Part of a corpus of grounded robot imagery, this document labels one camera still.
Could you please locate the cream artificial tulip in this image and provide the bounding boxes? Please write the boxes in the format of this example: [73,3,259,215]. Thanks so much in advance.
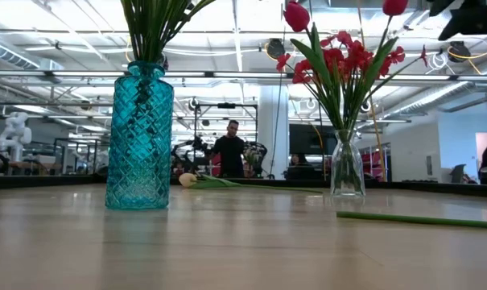
[178,172,324,194]

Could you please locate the grey office chair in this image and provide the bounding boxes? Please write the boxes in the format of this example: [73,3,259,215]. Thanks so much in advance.
[448,163,467,184]

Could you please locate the green stems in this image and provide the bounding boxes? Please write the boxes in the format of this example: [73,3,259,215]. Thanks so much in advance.
[119,0,217,64]

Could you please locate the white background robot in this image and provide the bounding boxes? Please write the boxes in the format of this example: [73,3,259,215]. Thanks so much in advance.
[0,111,33,163]

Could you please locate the black background rig frame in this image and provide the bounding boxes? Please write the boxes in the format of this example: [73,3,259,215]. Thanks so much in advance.
[192,102,259,162]

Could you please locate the thin black hanging cable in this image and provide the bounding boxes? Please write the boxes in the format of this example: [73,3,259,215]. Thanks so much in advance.
[269,23,288,179]

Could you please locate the white square pillar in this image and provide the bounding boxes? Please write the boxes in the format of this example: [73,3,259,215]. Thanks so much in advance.
[257,84,290,178]

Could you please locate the silver ventilation duct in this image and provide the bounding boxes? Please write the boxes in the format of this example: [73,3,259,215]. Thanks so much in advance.
[382,60,487,118]
[0,38,65,73]

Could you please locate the long ceiling light strip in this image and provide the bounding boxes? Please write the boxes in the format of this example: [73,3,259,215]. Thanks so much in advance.
[0,69,487,82]

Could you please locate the teal textured glass vase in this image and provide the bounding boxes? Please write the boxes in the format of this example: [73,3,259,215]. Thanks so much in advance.
[105,60,175,211]

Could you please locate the clear glass vase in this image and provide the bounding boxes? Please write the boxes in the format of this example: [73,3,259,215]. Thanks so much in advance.
[330,128,367,198]

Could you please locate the black monitor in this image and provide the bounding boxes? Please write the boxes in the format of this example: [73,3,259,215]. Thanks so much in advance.
[288,122,336,180]

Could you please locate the black frame workstation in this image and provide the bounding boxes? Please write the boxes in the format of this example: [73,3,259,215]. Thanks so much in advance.
[52,137,109,176]

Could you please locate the yellow hanging cable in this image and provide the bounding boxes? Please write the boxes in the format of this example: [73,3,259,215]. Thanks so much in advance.
[355,0,388,180]

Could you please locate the long green stem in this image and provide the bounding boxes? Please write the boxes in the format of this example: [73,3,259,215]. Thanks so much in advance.
[335,210,487,231]

